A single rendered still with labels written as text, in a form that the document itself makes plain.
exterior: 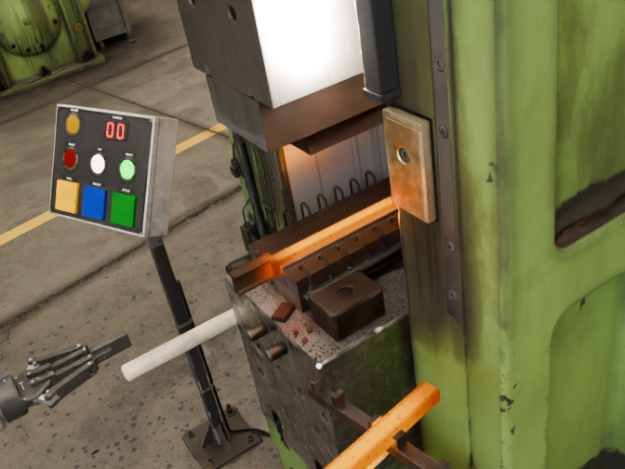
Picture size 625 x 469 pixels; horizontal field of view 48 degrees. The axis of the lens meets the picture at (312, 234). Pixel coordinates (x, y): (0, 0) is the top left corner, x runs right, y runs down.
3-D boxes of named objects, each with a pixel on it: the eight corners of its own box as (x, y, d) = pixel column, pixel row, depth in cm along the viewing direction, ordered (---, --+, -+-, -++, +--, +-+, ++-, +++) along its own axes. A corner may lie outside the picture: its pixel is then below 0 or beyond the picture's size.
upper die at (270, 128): (268, 154, 120) (258, 101, 115) (216, 121, 135) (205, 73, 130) (453, 73, 137) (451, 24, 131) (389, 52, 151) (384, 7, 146)
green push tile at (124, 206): (131, 227, 165) (134, 195, 164) (109, 222, 169) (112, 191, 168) (137, 227, 166) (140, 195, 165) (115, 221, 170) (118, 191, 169)
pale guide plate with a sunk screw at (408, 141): (427, 224, 110) (419, 126, 101) (391, 204, 117) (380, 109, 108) (437, 219, 111) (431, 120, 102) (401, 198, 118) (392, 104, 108)
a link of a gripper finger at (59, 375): (27, 380, 120) (29, 384, 119) (90, 349, 124) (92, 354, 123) (36, 396, 123) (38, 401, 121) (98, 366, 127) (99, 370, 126)
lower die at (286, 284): (302, 313, 140) (295, 278, 135) (253, 269, 155) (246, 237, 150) (460, 225, 156) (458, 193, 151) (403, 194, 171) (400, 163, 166)
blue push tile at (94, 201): (102, 220, 170) (105, 190, 169) (81, 215, 174) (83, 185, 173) (108, 220, 171) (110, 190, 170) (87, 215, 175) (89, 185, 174)
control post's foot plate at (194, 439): (206, 478, 223) (200, 460, 218) (179, 435, 240) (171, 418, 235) (265, 442, 232) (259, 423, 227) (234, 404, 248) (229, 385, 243)
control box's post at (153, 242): (219, 447, 233) (120, 156, 174) (214, 439, 236) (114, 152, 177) (229, 440, 235) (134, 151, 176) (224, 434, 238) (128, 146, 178)
